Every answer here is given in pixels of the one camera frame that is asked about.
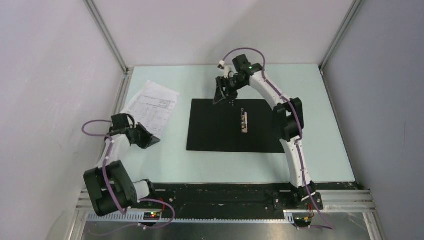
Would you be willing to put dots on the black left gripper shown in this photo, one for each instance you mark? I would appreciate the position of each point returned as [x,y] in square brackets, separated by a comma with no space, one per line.
[149,140]

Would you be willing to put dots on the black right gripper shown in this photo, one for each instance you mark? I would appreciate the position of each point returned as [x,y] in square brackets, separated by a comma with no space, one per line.
[219,95]

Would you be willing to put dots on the red and black folder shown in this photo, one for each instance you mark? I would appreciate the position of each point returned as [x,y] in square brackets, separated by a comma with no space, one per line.
[217,128]

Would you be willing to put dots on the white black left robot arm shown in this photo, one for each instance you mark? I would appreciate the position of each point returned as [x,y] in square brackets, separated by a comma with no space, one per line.
[109,185]

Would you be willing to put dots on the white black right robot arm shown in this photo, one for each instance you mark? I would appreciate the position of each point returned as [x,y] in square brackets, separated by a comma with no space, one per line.
[287,123]

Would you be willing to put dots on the metal folder clip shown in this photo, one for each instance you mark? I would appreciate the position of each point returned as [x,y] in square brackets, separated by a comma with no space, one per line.
[244,121]

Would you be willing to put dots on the white printed paper files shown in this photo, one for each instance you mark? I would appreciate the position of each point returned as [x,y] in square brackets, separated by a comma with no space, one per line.
[152,106]

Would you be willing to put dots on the left controller board with leds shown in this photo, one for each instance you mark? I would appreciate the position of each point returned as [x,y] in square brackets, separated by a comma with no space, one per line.
[150,216]

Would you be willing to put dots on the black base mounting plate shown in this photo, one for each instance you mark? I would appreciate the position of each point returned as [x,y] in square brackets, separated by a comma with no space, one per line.
[232,202]

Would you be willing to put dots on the right controller board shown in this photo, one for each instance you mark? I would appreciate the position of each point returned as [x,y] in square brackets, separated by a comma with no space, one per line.
[302,222]

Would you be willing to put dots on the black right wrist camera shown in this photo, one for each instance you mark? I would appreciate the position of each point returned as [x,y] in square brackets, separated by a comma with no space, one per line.
[242,65]

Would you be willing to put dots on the left aluminium corner post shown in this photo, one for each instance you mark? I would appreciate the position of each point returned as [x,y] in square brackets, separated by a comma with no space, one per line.
[104,31]

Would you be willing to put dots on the aluminium corner post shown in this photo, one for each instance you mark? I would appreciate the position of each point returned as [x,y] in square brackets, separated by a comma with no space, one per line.
[104,31]
[341,32]

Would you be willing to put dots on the right aluminium corner post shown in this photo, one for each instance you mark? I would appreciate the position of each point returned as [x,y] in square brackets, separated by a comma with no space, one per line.
[341,32]

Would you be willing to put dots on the aluminium front frame rail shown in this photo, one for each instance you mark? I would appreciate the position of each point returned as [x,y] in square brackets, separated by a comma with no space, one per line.
[346,216]

